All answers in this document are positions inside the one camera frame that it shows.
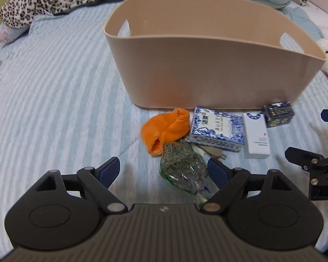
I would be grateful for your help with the orange cloth pouch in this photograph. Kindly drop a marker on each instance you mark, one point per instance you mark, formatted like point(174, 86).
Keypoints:
point(165, 128)

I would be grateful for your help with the white slim box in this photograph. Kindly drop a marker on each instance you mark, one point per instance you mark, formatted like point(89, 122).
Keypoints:
point(257, 144)

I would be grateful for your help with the pink floral pillow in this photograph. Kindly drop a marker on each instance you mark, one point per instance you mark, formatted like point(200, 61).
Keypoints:
point(10, 34)

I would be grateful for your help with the dark blue star box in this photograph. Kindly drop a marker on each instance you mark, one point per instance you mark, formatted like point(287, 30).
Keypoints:
point(278, 114)

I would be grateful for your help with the bag of dried herbs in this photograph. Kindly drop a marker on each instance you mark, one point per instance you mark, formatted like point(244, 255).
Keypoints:
point(182, 167)

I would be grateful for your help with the beige plastic storage basket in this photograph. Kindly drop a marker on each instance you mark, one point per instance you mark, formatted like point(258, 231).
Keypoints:
point(222, 54)

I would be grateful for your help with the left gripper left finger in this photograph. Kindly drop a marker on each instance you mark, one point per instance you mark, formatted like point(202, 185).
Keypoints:
point(95, 184)

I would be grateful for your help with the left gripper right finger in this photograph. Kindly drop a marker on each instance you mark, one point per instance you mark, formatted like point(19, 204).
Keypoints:
point(231, 183)

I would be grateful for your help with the blue white porcelain-pattern box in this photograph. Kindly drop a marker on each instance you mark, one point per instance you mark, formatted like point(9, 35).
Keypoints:
point(217, 129)

